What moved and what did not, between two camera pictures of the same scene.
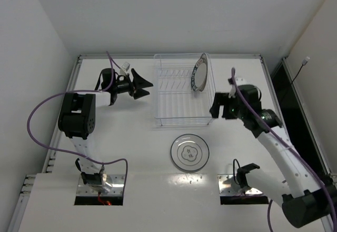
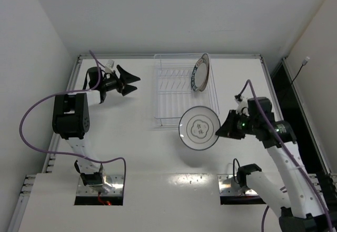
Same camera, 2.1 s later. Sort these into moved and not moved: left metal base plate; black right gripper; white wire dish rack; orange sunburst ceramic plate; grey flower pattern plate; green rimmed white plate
Moved: black right gripper; grey flower pattern plate
Not moved: green rimmed white plate; white wire dish rack; left metal base plate; orange sunburst ceramic plate
